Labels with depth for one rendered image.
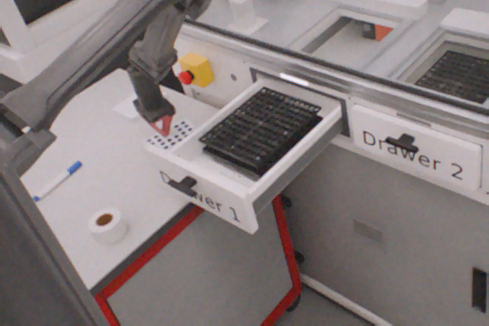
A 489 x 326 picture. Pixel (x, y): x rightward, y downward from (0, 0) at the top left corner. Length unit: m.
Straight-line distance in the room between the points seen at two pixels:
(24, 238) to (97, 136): 1.34
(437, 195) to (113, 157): 0.81
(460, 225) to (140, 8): 0.84
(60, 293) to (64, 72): 0.53
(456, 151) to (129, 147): 0.85
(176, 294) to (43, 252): 1.18
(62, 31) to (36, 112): 1.07
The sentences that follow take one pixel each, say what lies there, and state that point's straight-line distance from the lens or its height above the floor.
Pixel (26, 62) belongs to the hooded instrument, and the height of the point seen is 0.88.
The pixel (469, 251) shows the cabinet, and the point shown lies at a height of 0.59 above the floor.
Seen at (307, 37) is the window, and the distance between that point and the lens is 1.33.
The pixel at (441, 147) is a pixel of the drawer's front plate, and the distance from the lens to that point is 1.23.
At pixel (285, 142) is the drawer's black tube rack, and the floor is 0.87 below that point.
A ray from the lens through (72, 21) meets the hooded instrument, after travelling 1.98.
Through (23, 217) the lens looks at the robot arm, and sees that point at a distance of 0.40.
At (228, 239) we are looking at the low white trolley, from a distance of 1.63.
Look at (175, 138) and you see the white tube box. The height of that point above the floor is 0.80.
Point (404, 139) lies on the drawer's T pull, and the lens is 1.25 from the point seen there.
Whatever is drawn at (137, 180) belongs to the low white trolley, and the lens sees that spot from 1.54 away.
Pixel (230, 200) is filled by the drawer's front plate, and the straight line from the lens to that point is 1.20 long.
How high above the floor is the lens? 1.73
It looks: 39 degrees down
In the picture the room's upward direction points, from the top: 11 degrees counter-clockwise
